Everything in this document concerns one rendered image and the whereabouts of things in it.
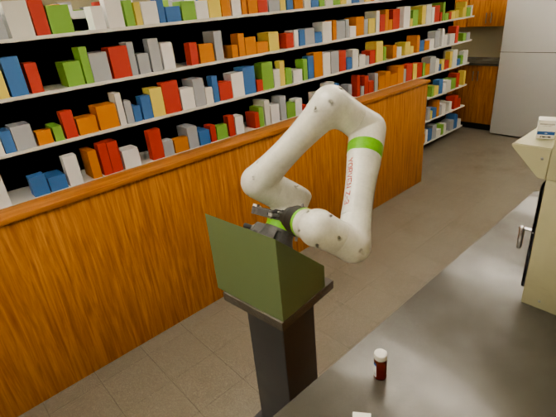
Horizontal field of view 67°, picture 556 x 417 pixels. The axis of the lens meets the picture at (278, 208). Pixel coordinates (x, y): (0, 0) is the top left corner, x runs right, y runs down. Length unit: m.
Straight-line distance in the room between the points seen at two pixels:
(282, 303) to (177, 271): 1.55
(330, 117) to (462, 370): 0.86
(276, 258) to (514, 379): 0.78
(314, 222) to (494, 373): 0.71
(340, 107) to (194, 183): 1.64
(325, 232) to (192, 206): 1.81
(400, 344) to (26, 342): 2.02
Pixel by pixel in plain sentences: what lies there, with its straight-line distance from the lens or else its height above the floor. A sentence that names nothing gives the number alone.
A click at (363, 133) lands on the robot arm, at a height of 1.57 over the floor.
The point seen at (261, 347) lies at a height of 0.66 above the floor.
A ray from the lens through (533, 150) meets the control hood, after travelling 1.54.
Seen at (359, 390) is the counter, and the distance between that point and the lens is 1.36.
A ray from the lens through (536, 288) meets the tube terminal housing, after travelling 1.72.
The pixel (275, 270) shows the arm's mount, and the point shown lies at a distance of 1.45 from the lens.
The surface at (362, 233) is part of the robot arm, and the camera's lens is 1.22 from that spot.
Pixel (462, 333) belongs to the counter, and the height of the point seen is 0.94.
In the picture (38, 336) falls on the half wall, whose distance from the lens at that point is 2.78.
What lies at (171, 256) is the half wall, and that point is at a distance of 2.90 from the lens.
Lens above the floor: 1.97
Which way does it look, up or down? 26 degrees down
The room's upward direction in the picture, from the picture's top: 5 degrees counter-clockwise
